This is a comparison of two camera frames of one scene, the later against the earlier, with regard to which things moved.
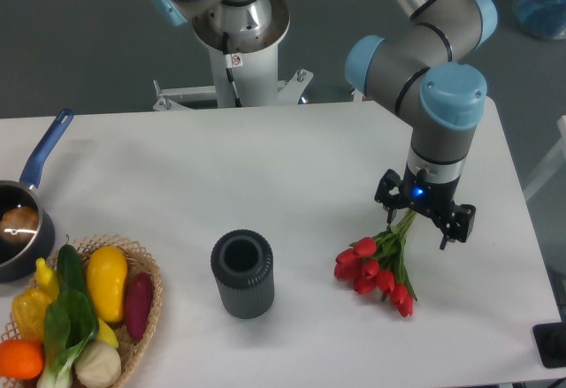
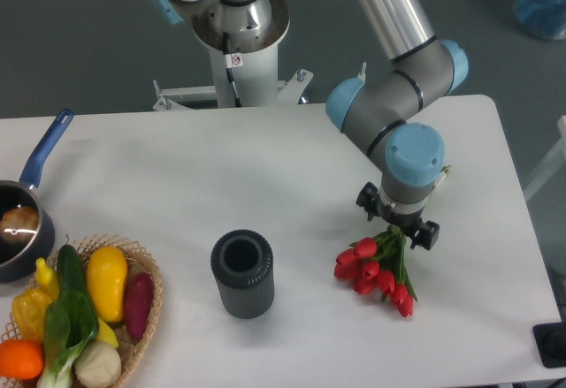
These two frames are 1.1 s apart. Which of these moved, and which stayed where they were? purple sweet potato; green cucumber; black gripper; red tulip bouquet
Moved: black gripper
Stayed: green cucumber; purple sweet potato; red tulip bouquet
